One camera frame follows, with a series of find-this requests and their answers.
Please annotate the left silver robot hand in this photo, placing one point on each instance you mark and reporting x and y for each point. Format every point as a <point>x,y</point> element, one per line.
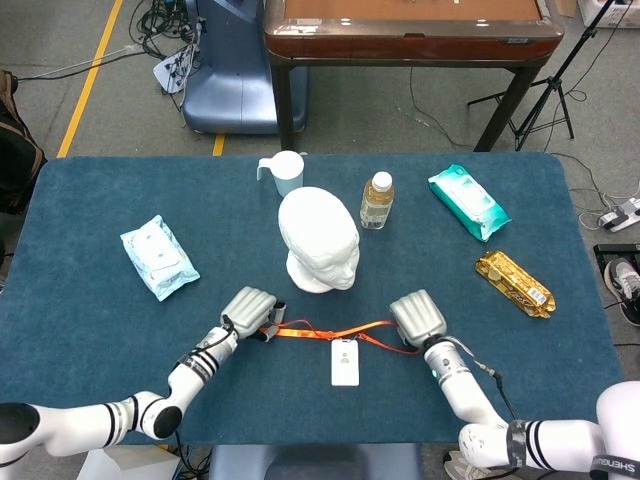
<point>250,310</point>

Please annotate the brown mahjong table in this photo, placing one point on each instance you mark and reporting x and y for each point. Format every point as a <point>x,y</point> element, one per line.
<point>400,47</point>

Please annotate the green wet wipes pack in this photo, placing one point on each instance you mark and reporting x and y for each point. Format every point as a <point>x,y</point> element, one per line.
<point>470,205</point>

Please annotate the white socket board with plugs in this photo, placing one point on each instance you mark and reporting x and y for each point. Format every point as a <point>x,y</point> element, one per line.
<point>167,72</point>

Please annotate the gold foil snack package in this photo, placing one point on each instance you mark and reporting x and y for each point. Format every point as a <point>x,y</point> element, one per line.
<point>515,285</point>

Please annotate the blue felt table cover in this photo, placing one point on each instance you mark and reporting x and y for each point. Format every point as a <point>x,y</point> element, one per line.
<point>100,325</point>

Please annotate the white box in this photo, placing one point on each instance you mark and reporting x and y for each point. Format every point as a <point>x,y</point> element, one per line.
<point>615,17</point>

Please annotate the grey black sneaker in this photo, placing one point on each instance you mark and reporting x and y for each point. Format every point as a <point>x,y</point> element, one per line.
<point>622,290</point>

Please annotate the black tripod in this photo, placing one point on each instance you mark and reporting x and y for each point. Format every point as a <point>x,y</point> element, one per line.
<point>551,82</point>

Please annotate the light blue wet wipes pack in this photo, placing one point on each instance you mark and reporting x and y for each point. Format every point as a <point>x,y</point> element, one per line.
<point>160,260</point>

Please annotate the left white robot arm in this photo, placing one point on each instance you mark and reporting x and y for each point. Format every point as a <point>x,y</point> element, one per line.
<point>195,375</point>

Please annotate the beige sneaker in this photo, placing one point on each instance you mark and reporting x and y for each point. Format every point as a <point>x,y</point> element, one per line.
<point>452,467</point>

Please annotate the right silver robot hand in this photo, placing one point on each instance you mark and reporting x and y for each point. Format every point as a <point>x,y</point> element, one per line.
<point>420,317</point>

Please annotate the black foot pedal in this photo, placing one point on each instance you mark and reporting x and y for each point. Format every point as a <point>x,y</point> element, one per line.
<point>617,250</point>

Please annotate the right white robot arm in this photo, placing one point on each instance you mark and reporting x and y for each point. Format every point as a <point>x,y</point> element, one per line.
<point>465,395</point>

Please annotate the clear bottle with yellow drink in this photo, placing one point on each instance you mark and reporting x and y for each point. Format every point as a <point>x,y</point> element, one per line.
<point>377,205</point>

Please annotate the white power strip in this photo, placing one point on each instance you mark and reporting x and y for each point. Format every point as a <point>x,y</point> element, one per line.
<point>620,217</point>

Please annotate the white carton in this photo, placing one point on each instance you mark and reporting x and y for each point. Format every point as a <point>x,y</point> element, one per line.
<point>125,467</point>

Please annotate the black brown bag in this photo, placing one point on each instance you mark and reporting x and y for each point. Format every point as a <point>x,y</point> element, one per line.
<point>20,160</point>

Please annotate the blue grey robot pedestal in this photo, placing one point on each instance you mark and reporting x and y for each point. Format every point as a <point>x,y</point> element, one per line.
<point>230,90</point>

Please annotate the white foam mannequin head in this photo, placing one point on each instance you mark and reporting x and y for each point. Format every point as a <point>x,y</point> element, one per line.
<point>320,235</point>

